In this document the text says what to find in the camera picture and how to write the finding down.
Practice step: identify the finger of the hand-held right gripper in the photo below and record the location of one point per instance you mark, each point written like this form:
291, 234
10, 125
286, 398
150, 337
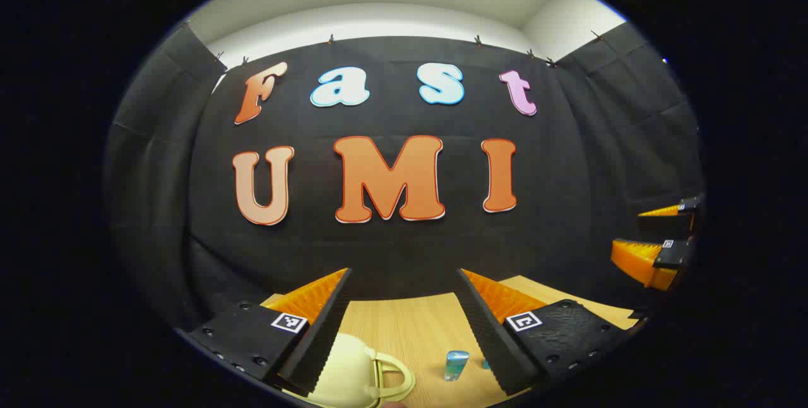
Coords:
666, 226
641, 259

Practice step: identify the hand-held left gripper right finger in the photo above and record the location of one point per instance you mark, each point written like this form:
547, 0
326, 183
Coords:
483, 326

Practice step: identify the cream yellow suitcase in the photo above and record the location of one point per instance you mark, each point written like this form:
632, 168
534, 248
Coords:
344, 373

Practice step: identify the black backdrop cloth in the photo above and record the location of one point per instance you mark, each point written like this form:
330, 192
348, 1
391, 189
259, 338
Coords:
391, 250

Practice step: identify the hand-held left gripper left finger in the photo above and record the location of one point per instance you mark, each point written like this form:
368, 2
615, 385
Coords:
325, 332

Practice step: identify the blue skincare bottle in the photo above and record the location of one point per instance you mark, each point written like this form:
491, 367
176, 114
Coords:
456, 365

